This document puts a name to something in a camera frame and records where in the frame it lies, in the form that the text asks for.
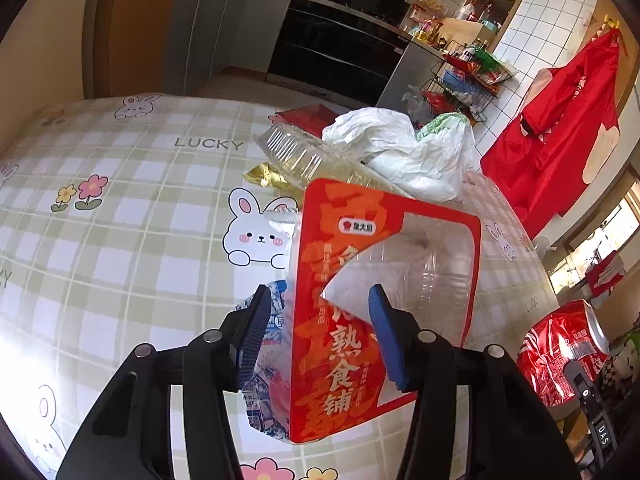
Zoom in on blue snack wrapper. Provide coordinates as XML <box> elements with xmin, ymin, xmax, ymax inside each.
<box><xmin>242</xmin><ymin>280</ymin><xmax>293</xmax><ymax>442</ymax></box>

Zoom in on red food package tray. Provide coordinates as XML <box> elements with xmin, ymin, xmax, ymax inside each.
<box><xmin>288</xmin><ymin>179</ymin><xmax>482</xmax><ymax>443</ymax></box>

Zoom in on crushed red soda can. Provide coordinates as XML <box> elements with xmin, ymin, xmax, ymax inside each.
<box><xmin>516</xmin><ymin>300</ymin><xmax>610</xmax><ymax>408</ymax></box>

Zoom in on gold foil wrapper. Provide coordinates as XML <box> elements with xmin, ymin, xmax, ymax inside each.
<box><xmin>243</xmin><ymin>162</ymin><xmax>304</xmax><ymax>194</ymax></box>

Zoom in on clear plastic container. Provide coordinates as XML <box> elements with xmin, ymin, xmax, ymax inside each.
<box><xmin>255</xmin><ymin>124</ymin><xmax>409</xmax><ymax>197</ymax></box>

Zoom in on white plastic bag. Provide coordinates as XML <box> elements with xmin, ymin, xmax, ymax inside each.
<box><xmin>322</xmin><ymin>107</ymin><xmax>475</xmax><ymax>203</ymax></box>

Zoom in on red wrapper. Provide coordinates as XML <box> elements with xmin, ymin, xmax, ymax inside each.
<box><xmin>269</xmin><ymin>103</ymin><xmax>337</xmax><ymax>139</ymax></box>

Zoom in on green plaid bunny tablecloth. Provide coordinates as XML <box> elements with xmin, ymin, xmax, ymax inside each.
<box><xmin>1</xmin><ymin>94</ymin><xmax>558</xmax><ymax>479</ymax></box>

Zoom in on white shopping bag on floor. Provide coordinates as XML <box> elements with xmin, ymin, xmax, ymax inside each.
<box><xmin>401</xmin><ymin>84</ymin><xmax>434</xmax><ymax>129</ymax></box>

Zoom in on red hanging apron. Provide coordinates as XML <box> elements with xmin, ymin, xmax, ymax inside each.
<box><xmin>480</xmin><ymin>28</ymin><xmax>622</xmax><ymax>238</ymax></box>

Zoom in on black oven stove unit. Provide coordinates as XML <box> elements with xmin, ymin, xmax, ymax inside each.
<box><xmin>268</xmin><ymin>0</ymin><xmax>410</xmax><ymax>105</ymax></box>

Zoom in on grey lower cabinets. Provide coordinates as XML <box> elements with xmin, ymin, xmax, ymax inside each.
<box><xmin>163</xmin><ymin>0</ymin><xmax>291</xmax><ymax>96</ymax></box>

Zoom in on wire storage rack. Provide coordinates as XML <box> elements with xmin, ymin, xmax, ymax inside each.
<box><xmin>420</xmin><ymin>44</ymin><xmax>515</xmax><ymax>125</ymax></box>

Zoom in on wooden door frame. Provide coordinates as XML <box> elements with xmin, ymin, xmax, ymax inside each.
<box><xmin>82</xmin><ymin>0</ymin><xmax>175</xmax><ymax>99</ymax></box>

